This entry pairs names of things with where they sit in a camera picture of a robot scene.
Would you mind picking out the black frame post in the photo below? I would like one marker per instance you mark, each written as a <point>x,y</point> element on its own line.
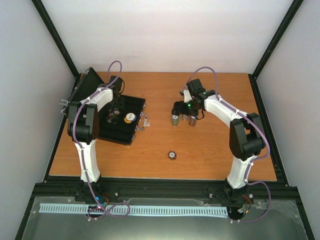
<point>44,15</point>
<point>283,26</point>

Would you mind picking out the brown chip stack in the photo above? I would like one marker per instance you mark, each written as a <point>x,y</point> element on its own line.
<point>192,121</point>

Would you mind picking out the green chip stack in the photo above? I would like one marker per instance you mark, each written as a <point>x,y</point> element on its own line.
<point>175,119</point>

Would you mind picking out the grey chip stack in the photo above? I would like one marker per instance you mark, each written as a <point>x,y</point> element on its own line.
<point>185,117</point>

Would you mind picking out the clear acrylic disc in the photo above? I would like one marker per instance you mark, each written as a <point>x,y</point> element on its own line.
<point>112,121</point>

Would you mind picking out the black right frame post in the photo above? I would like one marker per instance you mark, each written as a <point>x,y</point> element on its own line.
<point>283,26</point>

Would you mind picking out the brown poker chip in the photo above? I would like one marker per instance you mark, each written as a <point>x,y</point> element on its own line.
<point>172,155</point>

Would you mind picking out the black aluminium frame rail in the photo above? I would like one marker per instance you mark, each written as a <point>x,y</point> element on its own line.
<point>124,188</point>

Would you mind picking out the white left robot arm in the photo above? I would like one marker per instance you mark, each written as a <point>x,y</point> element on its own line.
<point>83,126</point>

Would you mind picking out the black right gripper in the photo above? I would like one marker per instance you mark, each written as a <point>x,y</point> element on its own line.
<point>180,109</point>

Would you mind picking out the black left frame post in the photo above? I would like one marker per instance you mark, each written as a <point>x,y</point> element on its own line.
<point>44,15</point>

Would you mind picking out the white slotted cable duct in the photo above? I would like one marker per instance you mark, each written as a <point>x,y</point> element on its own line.
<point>135,210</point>

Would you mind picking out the black poker set case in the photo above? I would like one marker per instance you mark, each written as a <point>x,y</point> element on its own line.
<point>121,132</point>

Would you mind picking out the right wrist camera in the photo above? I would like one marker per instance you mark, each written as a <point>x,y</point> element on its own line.
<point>186,95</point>

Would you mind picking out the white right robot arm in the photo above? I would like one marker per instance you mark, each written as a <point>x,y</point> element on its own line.
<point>246,137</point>

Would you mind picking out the white dealer button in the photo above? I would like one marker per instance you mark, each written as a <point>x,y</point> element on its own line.
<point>131,116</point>

